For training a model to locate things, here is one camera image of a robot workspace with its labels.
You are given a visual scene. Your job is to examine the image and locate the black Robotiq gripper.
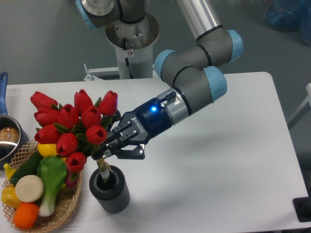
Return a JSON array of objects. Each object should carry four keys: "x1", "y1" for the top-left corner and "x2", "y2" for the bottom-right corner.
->
[{"x1": 104, "y1": 96, "x2": 175, "y2": 160}]

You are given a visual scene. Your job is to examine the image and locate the red tulip bouquet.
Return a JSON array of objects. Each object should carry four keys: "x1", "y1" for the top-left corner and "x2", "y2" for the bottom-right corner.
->
[{"x1": 30, "y1": 89, "x2": 118, "y2": 173}]

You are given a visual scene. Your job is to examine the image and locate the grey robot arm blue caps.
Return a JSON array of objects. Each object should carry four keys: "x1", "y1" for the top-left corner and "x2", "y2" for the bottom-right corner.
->
[{"x1": 76, "y1": 0, "x2": 243, "y2": 159}]

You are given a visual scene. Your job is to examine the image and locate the dark grey ribbed vase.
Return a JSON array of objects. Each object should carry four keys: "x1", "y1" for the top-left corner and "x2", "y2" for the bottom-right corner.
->
[{"x1": 89, "y1": 166, "x2": 130, "y2": 214}]

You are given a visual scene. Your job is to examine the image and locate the purple red radish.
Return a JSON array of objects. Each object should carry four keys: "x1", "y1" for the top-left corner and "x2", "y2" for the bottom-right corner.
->
[{"x1": 64, "y1": 170, "x2": 79, "y2": 187}]

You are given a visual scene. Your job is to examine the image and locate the green bok choy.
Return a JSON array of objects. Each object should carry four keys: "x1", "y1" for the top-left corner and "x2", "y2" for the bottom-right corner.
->
[{"x1": 37, "y1": 156, "x2": 67, "y2": 217}]

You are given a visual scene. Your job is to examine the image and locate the yellow squash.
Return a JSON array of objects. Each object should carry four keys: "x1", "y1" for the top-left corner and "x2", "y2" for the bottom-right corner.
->
[{"x1": 37, "y1": 143, "x2": 66, "y2": 161}]

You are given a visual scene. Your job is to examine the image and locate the woven wicker basket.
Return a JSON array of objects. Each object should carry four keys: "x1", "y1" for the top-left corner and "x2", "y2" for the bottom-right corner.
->
[{"x1": 1, "y1": 140, "x2": 82, "y2": 233}]

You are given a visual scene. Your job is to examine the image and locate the dark green cucumber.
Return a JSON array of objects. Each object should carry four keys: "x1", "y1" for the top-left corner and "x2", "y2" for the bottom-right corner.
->
[{"x1": 10, "y1": 150, "x2": 43, "y2": 185}]

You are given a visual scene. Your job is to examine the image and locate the yellow banana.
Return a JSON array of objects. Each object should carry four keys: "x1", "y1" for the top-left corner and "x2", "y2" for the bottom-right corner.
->
[{"x1": 3, "y1": 163, "x2": 16, "y2": 180}]

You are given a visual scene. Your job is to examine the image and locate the orange fruit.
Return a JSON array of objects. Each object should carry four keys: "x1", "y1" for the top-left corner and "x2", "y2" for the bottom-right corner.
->
[{"x1": 13, "y1": 202, "x2": 39, "y2": 230}]

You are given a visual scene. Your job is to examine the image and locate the yellow bell pepper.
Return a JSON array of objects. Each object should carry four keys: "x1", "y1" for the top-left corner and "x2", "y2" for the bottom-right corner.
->
[{"x1": 1, "y1": 184, "x2": 22, "y2": 209}]

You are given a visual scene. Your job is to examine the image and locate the black device at table edge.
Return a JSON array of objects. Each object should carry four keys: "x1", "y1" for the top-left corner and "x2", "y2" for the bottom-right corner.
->
[{"x1": 293, "y1": 197, "x2": 311, "y2": 222}]

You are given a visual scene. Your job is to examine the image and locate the blue plastic bag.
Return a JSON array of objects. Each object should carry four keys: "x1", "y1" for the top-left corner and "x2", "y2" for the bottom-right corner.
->
[{"x1": 264, "y1": 0, "x2": 311, "y2": 46}]

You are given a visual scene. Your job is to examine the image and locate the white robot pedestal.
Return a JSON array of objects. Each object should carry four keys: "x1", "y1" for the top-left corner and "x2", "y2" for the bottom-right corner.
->
[{"x1": 85, "y1": 13, "x2": 159, "y2": 81}]

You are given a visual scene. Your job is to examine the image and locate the blue handled saucepan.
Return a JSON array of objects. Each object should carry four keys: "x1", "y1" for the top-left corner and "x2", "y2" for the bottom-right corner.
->
[{"x1": 0, "y1": 72, "x2": 29, "y2": 170}]

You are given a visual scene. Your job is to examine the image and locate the white metal frame right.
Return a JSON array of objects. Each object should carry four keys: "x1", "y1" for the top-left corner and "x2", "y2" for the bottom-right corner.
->
[{"x1": 287, "y1": 83, "x2": 311, "y2": 130}]

